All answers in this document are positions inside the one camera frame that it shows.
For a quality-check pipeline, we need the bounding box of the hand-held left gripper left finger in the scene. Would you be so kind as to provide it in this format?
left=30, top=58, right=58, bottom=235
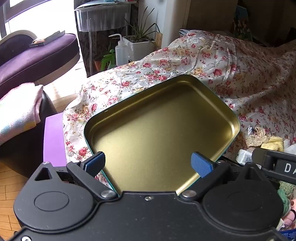
left=34, top=151, right=118, bottom=201

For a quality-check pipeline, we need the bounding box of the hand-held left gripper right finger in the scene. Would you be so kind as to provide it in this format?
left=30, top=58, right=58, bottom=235
left=179, top=152, right=267, bottom=201

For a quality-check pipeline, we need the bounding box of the green plush toy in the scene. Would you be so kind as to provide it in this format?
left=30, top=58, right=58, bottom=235
left=277, top=188, right=292, bottom=219

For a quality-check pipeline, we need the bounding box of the gold metal tin tray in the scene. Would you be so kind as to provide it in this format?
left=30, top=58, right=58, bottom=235
left=84, top=74, right=241, bottom=197

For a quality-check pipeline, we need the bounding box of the yellow knitted cloth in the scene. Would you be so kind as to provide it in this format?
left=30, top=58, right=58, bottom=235
left=261, top=136, right=284, bottom=152

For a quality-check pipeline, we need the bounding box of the white cotton fluff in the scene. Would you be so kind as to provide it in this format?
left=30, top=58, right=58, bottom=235
left=283, top=138, right=296, bottom=151

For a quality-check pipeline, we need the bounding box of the cream crocheted doily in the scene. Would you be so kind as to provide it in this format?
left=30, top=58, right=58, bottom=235
left=245, top=127, right=270, bottom=147

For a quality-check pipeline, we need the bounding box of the small white packet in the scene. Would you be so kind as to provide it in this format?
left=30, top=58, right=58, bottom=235
left=236, top=149, right=253, bottom=165

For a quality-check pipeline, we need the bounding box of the purple block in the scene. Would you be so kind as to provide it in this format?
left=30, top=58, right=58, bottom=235
left=44, top=115, right=67, bottom=165

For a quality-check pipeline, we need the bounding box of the dark brown leather chair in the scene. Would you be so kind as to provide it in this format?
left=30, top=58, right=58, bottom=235
left=0, top=89, right=58, bottom=179

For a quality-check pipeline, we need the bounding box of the pink towel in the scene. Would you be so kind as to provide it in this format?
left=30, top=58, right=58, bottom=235
left=0, top=84, right=44, bottom=145

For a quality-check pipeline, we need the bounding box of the floral bed sheet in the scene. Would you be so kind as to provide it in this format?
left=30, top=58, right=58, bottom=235
left=62, top=30, right=296, bottom=186

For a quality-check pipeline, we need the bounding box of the green spray bottle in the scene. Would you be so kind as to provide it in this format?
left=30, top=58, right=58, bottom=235
left=100, top=49, right=116, bottom=71

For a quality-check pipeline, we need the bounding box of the white squeeze wash bottle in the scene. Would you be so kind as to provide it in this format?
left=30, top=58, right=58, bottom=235
left=109, top=34, right=129, bottom=66

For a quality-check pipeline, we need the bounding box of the purple velvet chaise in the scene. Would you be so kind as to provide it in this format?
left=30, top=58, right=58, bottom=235
left=0, top=30, right=80, bottom=98

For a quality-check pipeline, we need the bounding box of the potted plant in white pot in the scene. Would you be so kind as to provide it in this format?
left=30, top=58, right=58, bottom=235
left=122, top=7, right=161, bottom=62

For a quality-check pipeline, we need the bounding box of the black book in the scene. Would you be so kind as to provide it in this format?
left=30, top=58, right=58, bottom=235
left=29, top=31, right=66, bottom=47

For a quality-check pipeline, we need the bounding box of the floral painting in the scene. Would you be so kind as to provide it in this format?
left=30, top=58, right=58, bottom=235
left=232, top=6, right=252, bottom=41

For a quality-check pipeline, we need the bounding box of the silver round side table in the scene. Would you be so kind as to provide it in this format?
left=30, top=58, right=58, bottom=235
left=74, top=0, right=132, bottom=78

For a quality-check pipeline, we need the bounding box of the tan wooden headboard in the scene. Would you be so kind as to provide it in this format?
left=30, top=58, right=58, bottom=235
left=186, top=0, right=238, bottom=29

